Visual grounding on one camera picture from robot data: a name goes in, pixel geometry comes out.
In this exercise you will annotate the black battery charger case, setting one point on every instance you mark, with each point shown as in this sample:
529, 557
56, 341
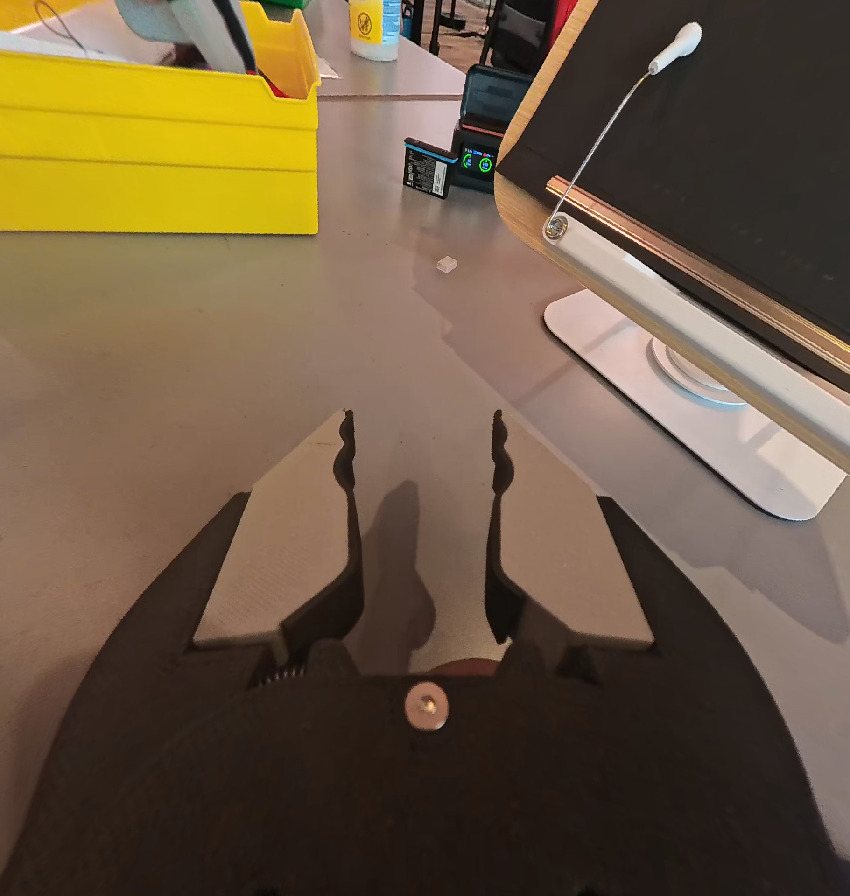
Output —
491, 98

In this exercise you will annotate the white bottle yellow label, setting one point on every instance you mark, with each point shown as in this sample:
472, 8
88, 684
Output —
374, 28

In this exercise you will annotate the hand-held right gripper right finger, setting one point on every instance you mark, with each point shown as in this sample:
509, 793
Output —
572, 560

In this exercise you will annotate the black camera battery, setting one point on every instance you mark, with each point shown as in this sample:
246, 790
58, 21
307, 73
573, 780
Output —
430, 171

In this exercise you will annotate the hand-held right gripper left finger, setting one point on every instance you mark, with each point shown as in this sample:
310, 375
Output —
278, 553

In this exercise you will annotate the yellow storage bin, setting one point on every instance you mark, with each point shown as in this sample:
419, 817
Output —
152, 161

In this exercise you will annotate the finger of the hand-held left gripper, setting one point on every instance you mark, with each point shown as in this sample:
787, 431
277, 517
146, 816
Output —
201, 35

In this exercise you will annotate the white stand base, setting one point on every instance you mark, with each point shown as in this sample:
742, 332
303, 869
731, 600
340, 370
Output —
607, 336

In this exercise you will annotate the small clear plastic piece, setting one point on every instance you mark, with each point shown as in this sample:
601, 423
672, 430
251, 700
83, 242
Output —
447, 264

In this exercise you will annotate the white paper roll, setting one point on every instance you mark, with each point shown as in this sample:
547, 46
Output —
40, 42

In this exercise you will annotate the white stand ledge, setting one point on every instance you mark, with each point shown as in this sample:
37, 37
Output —
677, 301

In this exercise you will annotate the green storage bin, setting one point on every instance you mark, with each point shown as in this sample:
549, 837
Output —
285, 3

